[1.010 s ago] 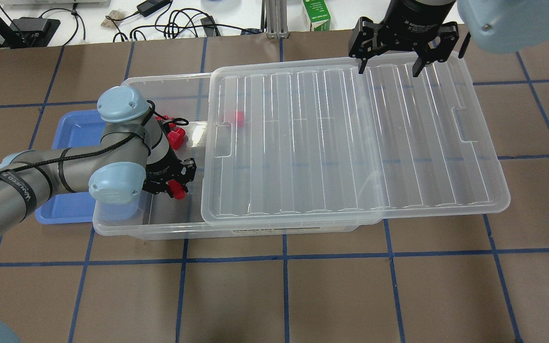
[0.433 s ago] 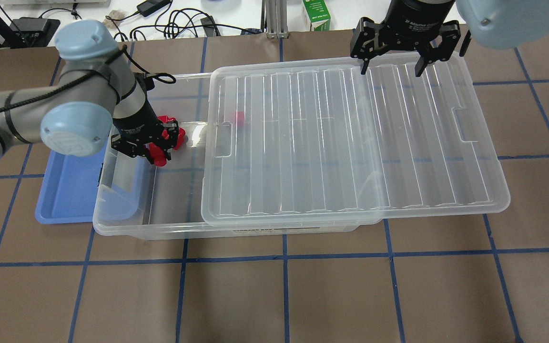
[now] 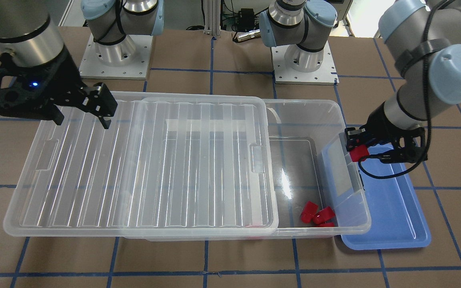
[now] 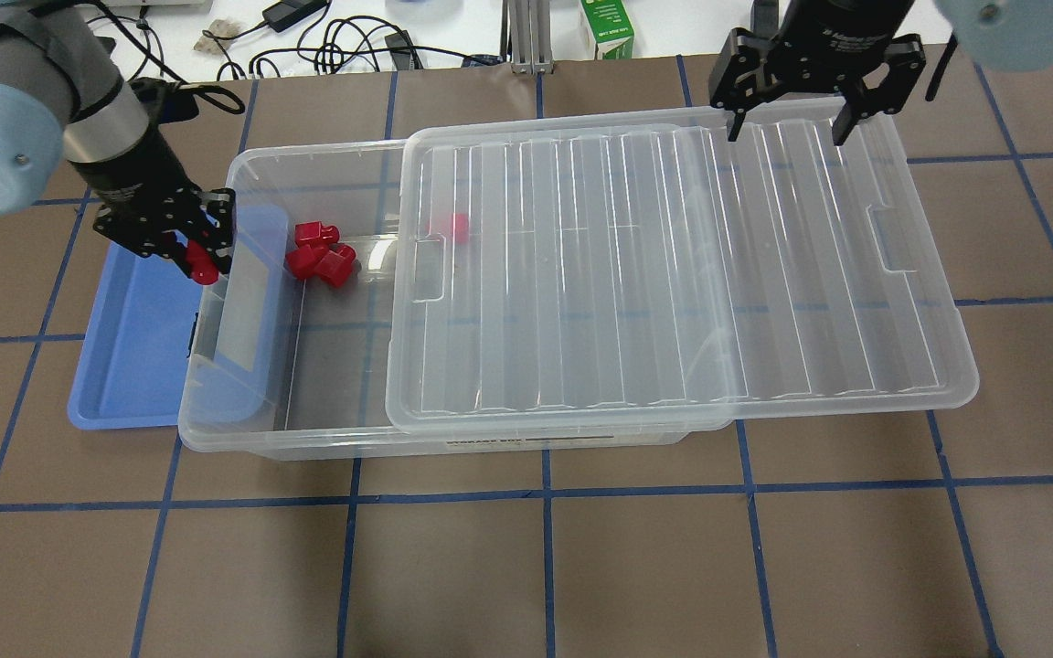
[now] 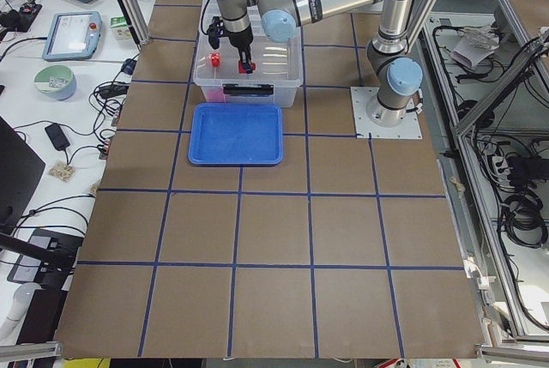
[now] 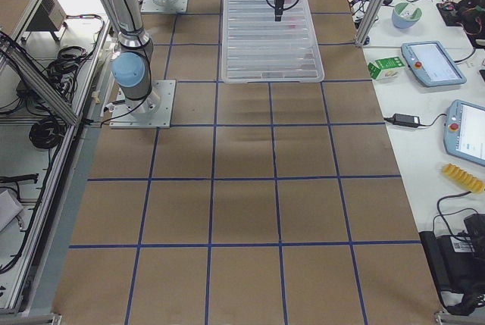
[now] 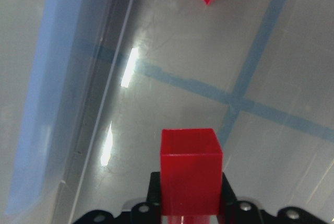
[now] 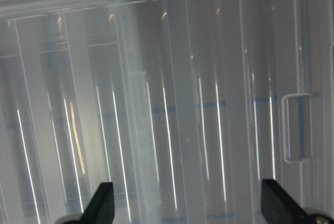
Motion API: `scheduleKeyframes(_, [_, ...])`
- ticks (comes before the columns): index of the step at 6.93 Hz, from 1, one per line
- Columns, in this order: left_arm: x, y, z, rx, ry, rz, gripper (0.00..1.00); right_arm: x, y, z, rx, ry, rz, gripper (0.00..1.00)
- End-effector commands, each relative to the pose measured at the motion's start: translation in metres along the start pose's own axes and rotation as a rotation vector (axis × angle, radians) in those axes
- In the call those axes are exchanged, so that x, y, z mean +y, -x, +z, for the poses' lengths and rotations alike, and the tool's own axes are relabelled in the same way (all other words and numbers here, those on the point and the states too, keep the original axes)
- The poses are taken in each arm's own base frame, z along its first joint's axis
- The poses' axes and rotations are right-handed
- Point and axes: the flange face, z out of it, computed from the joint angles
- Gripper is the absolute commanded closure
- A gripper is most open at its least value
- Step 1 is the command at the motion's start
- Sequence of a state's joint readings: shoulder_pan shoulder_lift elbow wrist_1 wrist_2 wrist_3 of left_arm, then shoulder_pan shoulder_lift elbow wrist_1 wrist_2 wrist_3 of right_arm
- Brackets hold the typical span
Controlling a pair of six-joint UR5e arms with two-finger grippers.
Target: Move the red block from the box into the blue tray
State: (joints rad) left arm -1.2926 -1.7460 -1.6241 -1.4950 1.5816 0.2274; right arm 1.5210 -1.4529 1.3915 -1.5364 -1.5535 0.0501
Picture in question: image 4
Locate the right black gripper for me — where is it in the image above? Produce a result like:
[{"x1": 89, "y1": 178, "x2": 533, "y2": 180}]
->
[{"x1": 707, "y1": 1, "x2": 927, "y2": 147}]

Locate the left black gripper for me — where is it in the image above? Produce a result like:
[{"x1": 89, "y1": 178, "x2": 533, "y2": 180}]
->
[{"x1": 92, "y1": 137, "x2": 237, "y2": 279}]

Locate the clear plastic box lid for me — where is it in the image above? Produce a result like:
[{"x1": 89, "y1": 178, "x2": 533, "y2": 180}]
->
[{"x1": 385, "y1": 99, "x2": 979, "y2": 439}]

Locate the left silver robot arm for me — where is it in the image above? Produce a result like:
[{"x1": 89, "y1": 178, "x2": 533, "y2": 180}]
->
[{"x1": 0, "y1": 1, "x2": 246, "y2": 286}]

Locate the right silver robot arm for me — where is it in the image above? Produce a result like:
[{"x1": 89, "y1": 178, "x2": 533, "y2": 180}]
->
[{"x1": 707, "y1": 1, "x2": 1053, "y2": 146}]

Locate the blue plastic tray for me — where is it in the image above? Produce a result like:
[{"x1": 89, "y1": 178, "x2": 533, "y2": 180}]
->
[{"x1": 68, "y1": 204, "x2": 293, "y2": 430}]

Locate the clear plastic storage box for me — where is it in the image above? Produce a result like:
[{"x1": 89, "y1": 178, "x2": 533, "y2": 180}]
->
[{"x1": 178, "y1": 139, "x2": 686, "y2": 460}]

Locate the red block under lid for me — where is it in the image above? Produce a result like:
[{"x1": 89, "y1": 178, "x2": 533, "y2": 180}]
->
[{"x1": 431, "y1": 212, "x2": 471, "y2": 245}]

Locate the green white carton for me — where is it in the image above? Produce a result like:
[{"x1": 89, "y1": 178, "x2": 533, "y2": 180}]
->
[{"x1": 578, "y1": 0, "x2": 636, "y2": 61}]

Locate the black power adapter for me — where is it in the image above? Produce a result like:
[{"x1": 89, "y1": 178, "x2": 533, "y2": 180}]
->
[{"x1": 261, "y1": 0, "x2": 330, "y2": 33}]

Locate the aluminium frame post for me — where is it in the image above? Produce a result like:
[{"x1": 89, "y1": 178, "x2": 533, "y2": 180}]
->
[{"x1": 500, "y1": 0, "x2": 555, "y2": 76}]

